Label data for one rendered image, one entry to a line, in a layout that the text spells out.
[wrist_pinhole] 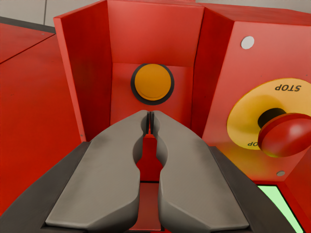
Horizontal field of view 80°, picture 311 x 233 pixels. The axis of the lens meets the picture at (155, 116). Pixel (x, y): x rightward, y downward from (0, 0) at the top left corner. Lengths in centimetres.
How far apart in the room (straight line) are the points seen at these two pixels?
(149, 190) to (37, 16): 94
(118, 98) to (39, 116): 23
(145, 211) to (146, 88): 12
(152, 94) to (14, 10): 94
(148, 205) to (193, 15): 18
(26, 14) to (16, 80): 56
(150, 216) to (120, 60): 16
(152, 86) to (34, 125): 25
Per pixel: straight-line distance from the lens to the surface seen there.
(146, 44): 21
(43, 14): 102
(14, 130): 39
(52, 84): 51
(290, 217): 23
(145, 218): 19
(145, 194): 20
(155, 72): 20
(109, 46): 21
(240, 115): 17
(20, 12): 107
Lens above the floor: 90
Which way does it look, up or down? 54 degrees down
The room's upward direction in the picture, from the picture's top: 179 degrees clockwise
